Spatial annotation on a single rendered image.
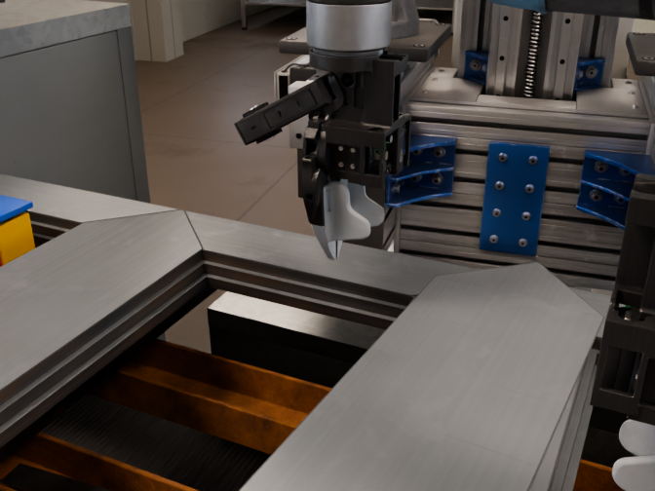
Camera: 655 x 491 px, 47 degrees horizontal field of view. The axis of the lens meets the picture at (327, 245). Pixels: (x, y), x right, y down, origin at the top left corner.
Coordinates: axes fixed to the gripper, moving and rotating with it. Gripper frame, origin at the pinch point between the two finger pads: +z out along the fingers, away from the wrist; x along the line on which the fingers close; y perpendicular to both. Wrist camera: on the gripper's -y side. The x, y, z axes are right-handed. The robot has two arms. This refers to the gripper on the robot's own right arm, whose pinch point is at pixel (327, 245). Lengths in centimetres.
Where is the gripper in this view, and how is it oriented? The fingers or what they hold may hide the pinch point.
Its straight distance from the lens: 77.1
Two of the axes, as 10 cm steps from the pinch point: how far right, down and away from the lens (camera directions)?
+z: 0.0, 9.0, 4.3
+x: 4.3, -3.9, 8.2
